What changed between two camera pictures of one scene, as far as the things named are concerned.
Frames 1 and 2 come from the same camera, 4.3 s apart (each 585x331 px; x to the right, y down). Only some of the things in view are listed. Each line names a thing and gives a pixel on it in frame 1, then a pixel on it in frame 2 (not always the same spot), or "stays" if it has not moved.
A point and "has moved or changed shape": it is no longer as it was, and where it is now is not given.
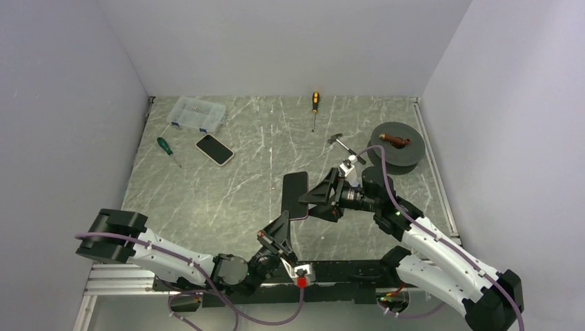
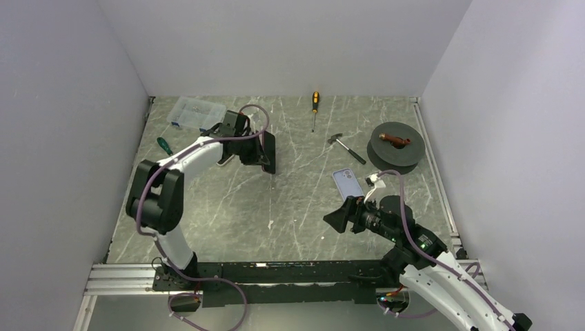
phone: [304, 218] has moved or changed shape
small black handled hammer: [334, 138] stays
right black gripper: [321, 194] -> [351, 210]
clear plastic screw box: [196, 114] stays
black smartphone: [294, 185] -> [269, 149]
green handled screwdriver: [163, 144] stays
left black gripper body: [268, 258] -> [247, 150]
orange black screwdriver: [315, 105] stays
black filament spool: [403, 147] stays
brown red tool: [386, 136] stays
